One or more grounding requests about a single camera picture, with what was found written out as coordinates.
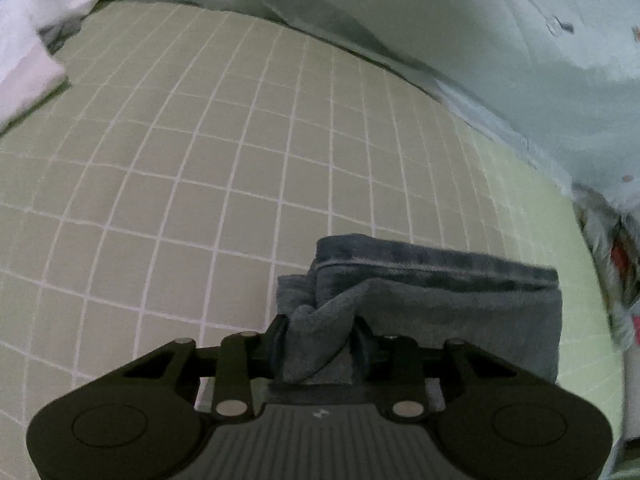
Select green grid bed sheet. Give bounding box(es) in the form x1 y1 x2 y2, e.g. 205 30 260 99
1 2 624 479

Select light blue carrot-print quilt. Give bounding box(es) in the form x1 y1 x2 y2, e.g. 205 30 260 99
29 0 640 221

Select blue denim jeans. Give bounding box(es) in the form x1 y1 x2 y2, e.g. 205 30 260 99
277 234 562 384

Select white cloth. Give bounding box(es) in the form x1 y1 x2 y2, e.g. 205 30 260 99
1 0 99 128

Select red garment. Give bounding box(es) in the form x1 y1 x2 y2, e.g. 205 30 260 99
610 242 639 351

